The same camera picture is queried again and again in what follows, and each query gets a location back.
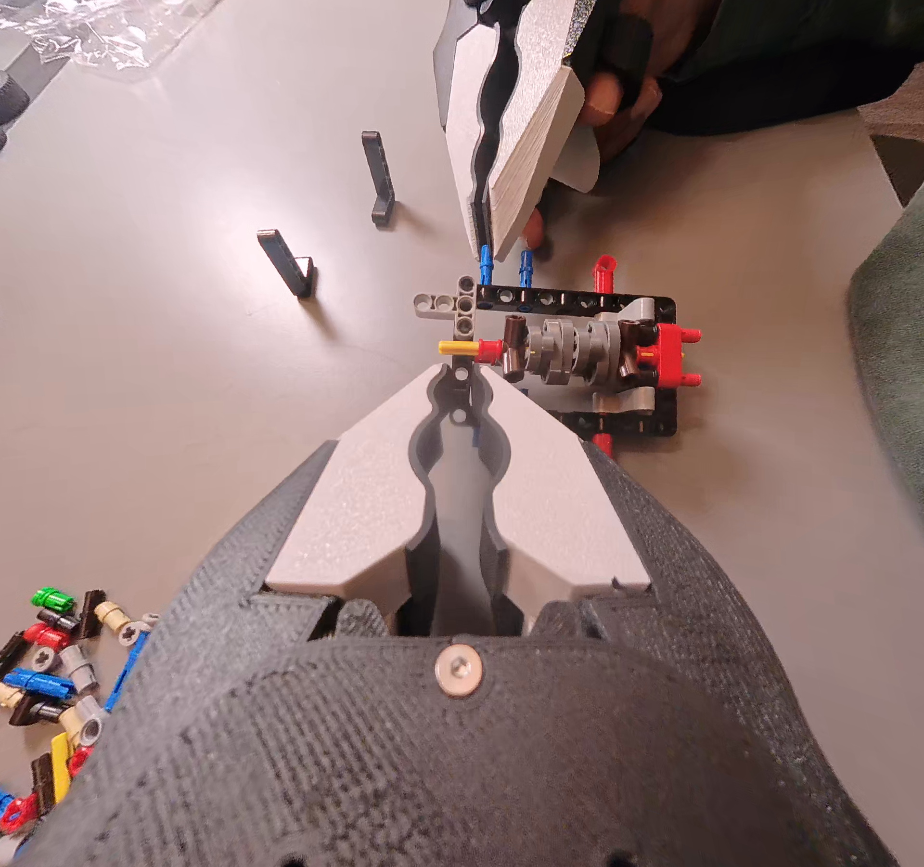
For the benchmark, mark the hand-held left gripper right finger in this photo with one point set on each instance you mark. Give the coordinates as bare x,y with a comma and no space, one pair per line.
570,520

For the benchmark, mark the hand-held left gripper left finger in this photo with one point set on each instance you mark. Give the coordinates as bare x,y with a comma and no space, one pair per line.
346,513

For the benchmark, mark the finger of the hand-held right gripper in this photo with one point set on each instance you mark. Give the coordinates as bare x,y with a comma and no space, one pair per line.
541,87
465,109

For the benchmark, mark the black L-shaped lego beam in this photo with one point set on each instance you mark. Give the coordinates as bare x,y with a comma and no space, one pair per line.
380,174
285,264

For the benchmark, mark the blue lego pin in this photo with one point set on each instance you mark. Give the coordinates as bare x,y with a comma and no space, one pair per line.
525,266
485,264

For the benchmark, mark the partly built lego assembly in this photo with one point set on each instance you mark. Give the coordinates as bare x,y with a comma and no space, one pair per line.
577,358

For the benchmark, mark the person's right forearm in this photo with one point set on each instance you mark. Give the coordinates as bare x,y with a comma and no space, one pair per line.
808,15

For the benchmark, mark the pile of small lego pieces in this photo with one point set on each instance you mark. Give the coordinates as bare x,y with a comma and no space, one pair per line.
43,683

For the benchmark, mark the black lego tyre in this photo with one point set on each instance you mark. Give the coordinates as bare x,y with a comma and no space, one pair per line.
11,94

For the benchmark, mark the person's right hand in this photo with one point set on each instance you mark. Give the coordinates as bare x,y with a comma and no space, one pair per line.
671,8

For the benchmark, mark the person's green sweater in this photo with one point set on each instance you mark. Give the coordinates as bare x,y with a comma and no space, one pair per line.
895,340

